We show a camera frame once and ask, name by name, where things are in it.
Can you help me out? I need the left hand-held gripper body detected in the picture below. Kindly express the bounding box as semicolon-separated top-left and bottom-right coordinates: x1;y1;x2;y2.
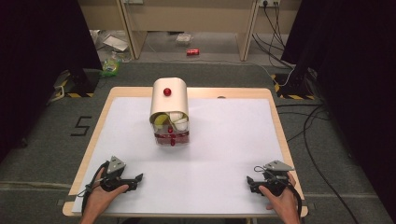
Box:
100;155;132;192

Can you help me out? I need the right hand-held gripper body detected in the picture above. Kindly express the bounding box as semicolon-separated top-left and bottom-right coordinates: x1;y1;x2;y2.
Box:
262;160;295;197

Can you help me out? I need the clear drawer with red knob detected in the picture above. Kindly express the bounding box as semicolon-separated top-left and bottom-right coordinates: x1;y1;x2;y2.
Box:
150;111;191;147

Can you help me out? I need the pile of coffee capsules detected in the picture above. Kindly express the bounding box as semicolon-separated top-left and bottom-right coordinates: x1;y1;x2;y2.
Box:
151;111;190;132

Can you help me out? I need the cream capsule dispenser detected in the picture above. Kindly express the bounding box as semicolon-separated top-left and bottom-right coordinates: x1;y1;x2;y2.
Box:
149;77;190;125

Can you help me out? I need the person's right hand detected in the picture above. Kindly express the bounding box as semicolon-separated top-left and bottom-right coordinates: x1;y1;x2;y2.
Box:
259;172;302;217

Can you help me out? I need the person's left hand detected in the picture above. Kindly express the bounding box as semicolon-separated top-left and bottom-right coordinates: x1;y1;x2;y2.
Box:
83;170;129;216

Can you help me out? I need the white paper sheet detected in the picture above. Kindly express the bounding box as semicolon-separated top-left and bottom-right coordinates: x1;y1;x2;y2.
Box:
72;96;303;217

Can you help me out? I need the black stand base striped tape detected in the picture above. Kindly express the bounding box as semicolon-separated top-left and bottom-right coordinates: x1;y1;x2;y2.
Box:
270;72;316;101
51;69;101;99

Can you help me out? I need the green plastic bag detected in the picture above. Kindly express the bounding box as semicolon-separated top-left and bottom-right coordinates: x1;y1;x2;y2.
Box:
100;52;122;78

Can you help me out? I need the crumpled white plastic wrapping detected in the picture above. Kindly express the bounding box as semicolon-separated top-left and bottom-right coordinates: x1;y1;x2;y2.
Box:
90;29;131;54

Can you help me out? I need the black curtain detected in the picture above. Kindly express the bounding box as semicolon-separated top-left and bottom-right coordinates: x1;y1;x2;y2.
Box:
0;0;103;161
281;0;396;216

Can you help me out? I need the clear plastic package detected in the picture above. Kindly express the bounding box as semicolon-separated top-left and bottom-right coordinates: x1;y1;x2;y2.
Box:
176;33;193;47

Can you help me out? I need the beige wooden desk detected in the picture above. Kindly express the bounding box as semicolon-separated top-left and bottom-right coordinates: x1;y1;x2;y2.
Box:
78;0;302;63

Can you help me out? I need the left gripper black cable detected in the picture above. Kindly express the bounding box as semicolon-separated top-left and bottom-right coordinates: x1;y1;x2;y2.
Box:
77;161;110;217

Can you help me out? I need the black floor cable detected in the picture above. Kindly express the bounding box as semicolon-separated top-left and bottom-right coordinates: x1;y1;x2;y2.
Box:
275;103;361;224

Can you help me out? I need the bundle of black wall cables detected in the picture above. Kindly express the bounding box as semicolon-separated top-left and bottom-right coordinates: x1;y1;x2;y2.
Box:
251;3;295;69

